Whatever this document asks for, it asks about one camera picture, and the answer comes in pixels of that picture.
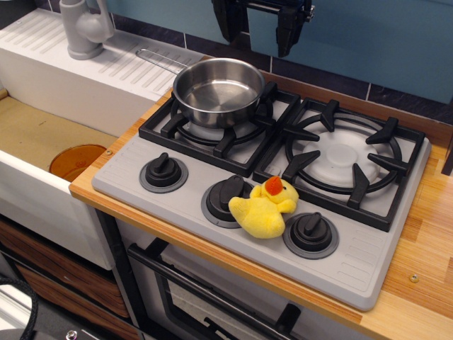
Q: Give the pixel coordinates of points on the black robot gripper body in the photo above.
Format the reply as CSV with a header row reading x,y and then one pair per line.
x,y
304,8

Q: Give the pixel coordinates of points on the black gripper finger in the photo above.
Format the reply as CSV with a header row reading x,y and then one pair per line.
x,y
290,21
231,18

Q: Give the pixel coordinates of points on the stainless steel saucepan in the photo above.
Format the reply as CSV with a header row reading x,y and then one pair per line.
x,y
212,93

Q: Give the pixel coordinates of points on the black left stove knob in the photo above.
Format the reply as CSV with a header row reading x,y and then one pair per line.
x,y
163,174

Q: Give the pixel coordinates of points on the black stove knob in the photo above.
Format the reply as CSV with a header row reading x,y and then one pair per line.
x,y
163,174
215,201
311,236

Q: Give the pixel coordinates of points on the black middle stove knob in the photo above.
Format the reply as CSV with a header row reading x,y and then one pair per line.
x,y
215,201

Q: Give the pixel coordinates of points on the black right stove knob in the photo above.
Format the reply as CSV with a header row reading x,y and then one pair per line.
x,y
311,236

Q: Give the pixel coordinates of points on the grey toy stove top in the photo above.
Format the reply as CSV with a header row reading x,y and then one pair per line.
x,y
354,273

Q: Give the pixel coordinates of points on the black left burner grate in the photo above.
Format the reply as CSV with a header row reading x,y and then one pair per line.
x,y
237,149

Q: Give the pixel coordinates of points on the black burner grate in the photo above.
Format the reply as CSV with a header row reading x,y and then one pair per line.
x,y
363,168
237,149

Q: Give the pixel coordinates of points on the grey toy faucet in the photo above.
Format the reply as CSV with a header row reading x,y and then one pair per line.
x,y
86,32

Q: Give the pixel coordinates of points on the black right burner grate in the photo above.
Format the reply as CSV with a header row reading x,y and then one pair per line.
x,y
363,168

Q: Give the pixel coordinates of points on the yellow stuffed duck toy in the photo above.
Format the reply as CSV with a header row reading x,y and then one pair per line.
x,y
261,215

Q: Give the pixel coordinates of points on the white toy sink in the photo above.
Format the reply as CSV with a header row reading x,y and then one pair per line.
x,y
51,102

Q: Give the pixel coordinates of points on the orange plastic sink drain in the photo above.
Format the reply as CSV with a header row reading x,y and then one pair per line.
x,y
70,163

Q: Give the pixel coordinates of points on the grey oven door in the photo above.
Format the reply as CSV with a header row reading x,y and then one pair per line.
x,y
200,300

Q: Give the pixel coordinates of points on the wooden drawer fronts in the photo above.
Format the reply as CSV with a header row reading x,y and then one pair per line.
x,y
66,280

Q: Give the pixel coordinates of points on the black oven door handle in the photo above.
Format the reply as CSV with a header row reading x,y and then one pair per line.
x,y
151,258

